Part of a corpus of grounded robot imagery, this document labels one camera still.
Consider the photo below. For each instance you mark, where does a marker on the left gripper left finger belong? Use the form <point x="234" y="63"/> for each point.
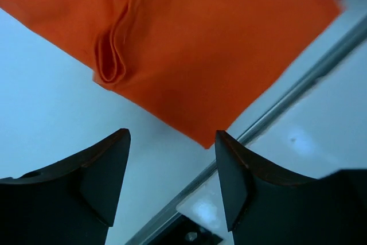
<point x="72" y="201"/>

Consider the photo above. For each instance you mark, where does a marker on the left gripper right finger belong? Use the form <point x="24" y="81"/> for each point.
<point x="265" y="203"/>

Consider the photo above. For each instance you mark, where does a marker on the orange t shirt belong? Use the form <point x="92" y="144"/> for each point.
<point x="194" y="64"/>

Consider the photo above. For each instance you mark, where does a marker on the aluminium frame rail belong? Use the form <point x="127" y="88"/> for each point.
<point x="301" y="122"/>

